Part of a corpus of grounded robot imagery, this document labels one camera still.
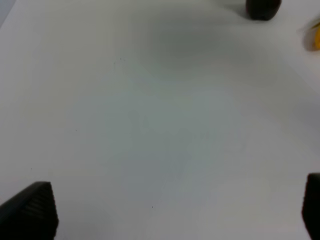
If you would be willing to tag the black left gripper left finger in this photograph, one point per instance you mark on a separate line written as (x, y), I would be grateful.
(31, 214)

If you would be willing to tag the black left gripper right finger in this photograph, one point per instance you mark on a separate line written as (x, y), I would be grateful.
(311, 206)

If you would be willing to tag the yellow corn cob green husk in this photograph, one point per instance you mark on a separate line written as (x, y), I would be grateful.
(310, 33)

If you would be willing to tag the cola bottle yellow cap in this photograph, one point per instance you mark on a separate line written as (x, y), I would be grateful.
(262, 10)

